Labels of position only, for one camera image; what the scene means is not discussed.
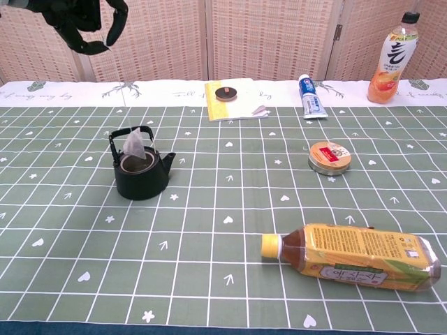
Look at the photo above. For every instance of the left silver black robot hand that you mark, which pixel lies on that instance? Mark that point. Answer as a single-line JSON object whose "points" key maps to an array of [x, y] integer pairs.
{"points": [[77, 14]]}

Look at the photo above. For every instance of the black teapot lid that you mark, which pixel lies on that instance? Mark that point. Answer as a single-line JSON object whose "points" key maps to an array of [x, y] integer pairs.
{"points": [[226, 95]]}

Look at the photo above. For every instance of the black cast iron teapot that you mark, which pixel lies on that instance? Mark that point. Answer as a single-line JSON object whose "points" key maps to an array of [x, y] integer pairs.
{"points": [[139, 185]]}

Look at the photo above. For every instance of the tea bottle yellow label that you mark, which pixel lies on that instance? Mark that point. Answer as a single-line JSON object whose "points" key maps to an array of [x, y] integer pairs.
{"points": [[349, 254]]}

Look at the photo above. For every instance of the woven folding screen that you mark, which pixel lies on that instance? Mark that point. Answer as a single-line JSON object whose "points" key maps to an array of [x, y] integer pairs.
{"points": [[167, 42]]}

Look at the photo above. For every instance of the yellow white notebook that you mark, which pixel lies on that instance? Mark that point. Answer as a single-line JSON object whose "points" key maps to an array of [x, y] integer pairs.
{"points": [[241, 106]]}

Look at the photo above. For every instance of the blue white toothpaste tube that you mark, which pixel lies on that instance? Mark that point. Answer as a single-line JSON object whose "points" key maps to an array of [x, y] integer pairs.
{"points": [[311, 101]]}

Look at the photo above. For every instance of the green grid tablecloth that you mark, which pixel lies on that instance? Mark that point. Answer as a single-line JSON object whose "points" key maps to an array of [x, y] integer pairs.
{"points": [[244, 209]]}

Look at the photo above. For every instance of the metal screen hinge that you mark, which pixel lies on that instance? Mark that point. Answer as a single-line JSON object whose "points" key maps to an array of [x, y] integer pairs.
{"points": [[338, 32]]}

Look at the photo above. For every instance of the round tin red label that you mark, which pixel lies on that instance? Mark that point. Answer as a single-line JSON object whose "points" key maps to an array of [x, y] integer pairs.
{"points": [[330, 158]]}

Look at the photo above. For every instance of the orange drink bottle black cap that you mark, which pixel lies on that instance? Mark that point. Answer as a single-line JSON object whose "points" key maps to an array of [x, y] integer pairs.
{"points": [[387, 70]]}

